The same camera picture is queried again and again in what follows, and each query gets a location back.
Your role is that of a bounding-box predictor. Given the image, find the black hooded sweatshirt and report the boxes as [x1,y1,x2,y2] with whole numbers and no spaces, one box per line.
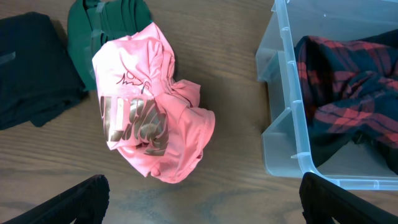
[306,28,398,175]

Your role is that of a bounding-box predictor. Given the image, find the dark green garment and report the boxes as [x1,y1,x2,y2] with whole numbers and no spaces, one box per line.
[67,0,152,91]

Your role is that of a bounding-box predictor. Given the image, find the clear plastic storage bin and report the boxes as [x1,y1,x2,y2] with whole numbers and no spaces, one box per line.
[256,0,397,190]

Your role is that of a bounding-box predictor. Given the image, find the pink printed t-shirt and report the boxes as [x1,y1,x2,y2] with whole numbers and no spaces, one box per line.
[92,23,216,184]

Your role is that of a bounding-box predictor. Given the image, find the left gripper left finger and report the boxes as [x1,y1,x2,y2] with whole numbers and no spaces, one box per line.
[4,174,110,224]

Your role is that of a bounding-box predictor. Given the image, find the black garment with tape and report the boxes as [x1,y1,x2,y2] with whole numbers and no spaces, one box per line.
[1,12,86,129]

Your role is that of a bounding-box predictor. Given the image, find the red navy plaid shirt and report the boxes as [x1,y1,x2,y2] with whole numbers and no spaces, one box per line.
[294,35,398,149]

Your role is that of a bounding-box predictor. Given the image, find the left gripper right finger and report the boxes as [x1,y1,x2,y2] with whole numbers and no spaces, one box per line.
[299,172,397,224]

